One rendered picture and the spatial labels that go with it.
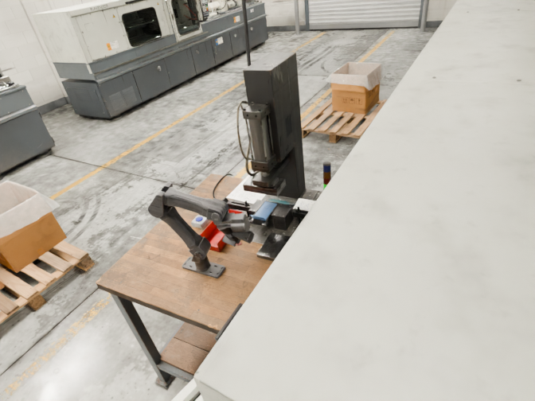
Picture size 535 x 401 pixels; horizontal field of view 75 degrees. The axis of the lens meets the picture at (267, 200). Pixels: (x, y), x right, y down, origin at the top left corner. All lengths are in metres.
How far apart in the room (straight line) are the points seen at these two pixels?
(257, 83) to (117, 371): 1.96
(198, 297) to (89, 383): 1.30
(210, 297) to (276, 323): 1.11
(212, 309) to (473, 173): 1.10
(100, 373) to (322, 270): 2.31
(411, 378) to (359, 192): 0.31
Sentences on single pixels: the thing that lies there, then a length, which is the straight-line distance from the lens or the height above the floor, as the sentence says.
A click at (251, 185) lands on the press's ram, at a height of 1.14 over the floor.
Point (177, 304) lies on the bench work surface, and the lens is 1.55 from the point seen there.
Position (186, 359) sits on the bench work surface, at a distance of 2.22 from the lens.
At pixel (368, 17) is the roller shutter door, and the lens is 10.85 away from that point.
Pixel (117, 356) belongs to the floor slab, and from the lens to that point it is 2.70.
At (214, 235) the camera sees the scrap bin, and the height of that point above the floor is 0.90.
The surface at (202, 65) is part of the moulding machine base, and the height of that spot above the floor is 0.21.
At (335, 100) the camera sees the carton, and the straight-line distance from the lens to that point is 5.02.
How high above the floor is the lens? 2.03
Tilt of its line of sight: 35 degrees down
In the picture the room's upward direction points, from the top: 8 degrees counter-clockwise
